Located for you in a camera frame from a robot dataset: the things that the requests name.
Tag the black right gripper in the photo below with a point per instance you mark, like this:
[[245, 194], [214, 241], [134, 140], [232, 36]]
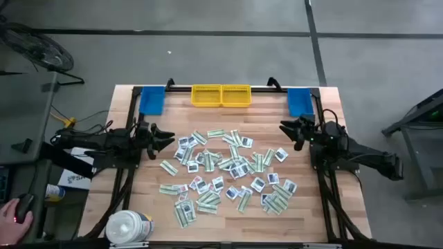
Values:
[[311, 131]]

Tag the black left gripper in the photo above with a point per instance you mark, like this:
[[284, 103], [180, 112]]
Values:
[[143, 138]]

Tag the blue plastic basket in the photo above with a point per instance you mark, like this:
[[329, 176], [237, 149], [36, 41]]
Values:
[[300, 103], [152, 102]]

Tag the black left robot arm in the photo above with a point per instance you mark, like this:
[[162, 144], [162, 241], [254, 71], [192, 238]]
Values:
[[100, 140]]

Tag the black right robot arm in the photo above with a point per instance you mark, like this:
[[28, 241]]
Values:
[[367, 152]]

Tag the white wipes canister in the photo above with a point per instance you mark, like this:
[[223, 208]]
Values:
[[128, 226]]

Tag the white printed box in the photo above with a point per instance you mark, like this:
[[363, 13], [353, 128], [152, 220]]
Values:
[[74, 180]]

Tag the black diagonal brace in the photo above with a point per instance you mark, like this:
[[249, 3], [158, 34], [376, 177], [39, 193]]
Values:
[[65, 160]]

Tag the white yellow can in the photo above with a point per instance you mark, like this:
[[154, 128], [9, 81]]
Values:
[[53, 192]]

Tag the grey metal cart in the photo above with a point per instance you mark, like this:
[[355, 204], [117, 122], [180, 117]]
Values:
[[415, 138]]

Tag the grey desk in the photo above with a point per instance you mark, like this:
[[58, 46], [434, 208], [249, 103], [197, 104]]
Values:
[[20, 110]]

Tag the black computer mouse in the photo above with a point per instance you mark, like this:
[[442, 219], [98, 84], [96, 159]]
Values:
[[24, 204]]

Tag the black floor fan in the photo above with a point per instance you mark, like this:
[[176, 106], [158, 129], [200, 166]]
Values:
[[38, 48]]

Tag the dark keyboard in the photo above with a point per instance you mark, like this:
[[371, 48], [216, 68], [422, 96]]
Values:
[[3, 183]]

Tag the person's hand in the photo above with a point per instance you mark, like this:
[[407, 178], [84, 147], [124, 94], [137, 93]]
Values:
[[10, 228]]

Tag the black frame clamp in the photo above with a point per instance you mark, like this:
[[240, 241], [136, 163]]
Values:
[[273, 82], [169, 83]]

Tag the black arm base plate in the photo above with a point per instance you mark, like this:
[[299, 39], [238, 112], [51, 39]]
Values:
[[332, 167], [110, 164]]

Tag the silver bracket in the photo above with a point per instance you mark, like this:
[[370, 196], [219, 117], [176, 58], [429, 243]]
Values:
[[322, 246], [128, 245]]

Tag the black desk bracket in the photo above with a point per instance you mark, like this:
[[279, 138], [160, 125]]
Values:
[[22, 145]]

